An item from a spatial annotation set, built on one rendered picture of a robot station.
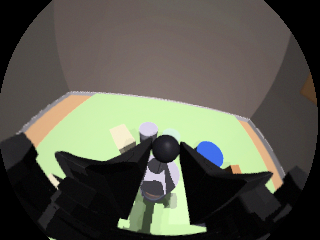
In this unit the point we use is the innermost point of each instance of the blue cylinder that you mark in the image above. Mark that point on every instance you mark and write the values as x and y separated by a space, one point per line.
211 151

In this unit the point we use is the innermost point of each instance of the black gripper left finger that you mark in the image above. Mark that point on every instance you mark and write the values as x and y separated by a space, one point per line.
118 179

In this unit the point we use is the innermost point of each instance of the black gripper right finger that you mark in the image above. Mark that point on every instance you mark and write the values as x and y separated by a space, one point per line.
208 187

